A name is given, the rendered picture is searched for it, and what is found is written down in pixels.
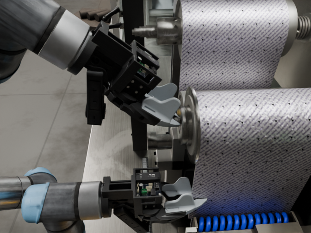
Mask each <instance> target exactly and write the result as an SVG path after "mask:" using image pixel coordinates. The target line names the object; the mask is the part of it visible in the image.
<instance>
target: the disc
mask: <svg viewBox="0 0 311 233"><path fill-rule="evenodd" d="M188 95H190V96H191V98H192V101H193V106H194V112H195V122H196V142H195V150H194V153H193V155H190V154H189V152H188V149H187V154H188V157H189V160H190V162H191V163H192V164H196V163H197V161H198V159H199V153H200V141H201V127H200V113H199V104H198V99H197V95H196V92H195V90H194V88H193V87H192V86H189V87H188V88H187V90H186V94H185V101H186V97H187V96H188ZM185 101H184V104H185ZM186 148H187V146H186Z"/></svg>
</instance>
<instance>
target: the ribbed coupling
mask: <svg viewBox="0 0 311 233"><path fill-rule="evenodd" d="M295 40H300V41H301V42H303V43H307V42H310V41H311V13H305V14H304V15H303V16H298V27H297V33H296V37H295Z"/></svg>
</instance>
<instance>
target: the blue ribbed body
mask: <svg viewBox="0 0 311 233"><path fill-rule="evenodd" d="M247 218H248V219H246V216H245V215H243V214H242V215H241V219H239V216H238V215H234V220H232V217H231V216H230V215H228V216H227V220H225V217H224V216H223V215H222V216H220V221H218V217H217V216H214V217H213V221H211V218H210V217H209V216H208V217H206V221H204V218H203V217H200V218H199V222H197V224H198V231H199V232H209V231H211V232H213V231H223V230H225V231H228V230H243V229H254V226H255V225H258V224H273V223H288V222H293V218H292V217H291V216H289V217H288V215H287V213H286V212H282V213H281V215H280V213H278V212H276V213H275V214H274V215H273V214H272V213H268V215H266V214H265V213H262V214H261V218H260V216H259V214H255V215H254V219H253V216H252V214H248V216H247Z"/></svg>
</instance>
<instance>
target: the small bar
mask: <svg viewBox="0 0 311 233"><path fill-rule="evenodd" d="M254 232H255V233H304V232H303V230H302V228H301V226H300V224H299V222H288V223H273V224H258V225H255V226H254Z"/></svg>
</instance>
